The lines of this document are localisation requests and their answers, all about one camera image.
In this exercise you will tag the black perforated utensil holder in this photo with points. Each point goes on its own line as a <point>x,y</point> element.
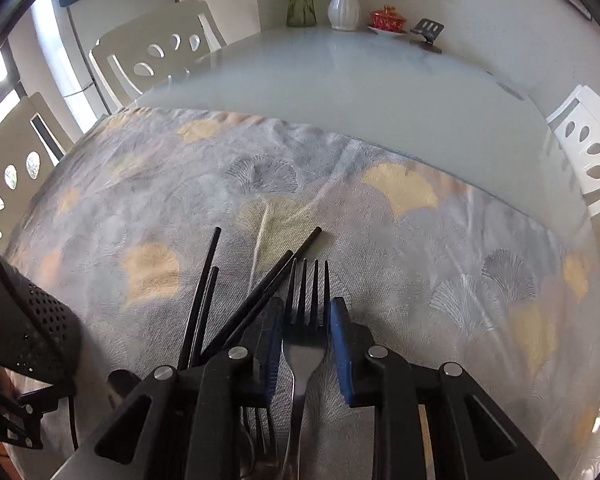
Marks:
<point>40,325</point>

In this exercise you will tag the white saucer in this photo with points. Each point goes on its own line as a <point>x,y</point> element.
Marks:
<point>400,33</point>

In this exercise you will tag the green glass vase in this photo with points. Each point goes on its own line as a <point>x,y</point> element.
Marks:
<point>301,7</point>

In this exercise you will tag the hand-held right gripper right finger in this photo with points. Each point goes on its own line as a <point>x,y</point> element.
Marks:
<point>341,350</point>

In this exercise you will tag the white dining chair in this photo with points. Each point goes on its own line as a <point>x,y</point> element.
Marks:
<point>595,105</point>
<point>5,150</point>
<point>180,20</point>

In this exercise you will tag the red lidded teacup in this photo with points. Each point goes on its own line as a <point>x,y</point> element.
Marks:
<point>387,20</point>

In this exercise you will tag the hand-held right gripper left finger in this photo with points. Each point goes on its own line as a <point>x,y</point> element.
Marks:
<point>270,355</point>

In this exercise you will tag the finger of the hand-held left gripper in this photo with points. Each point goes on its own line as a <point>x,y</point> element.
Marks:
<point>30,425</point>

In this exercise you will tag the black phone stand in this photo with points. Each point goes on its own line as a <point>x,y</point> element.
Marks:
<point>427,27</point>

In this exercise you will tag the white ribbed vase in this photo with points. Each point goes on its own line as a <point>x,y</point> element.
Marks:
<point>345,7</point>

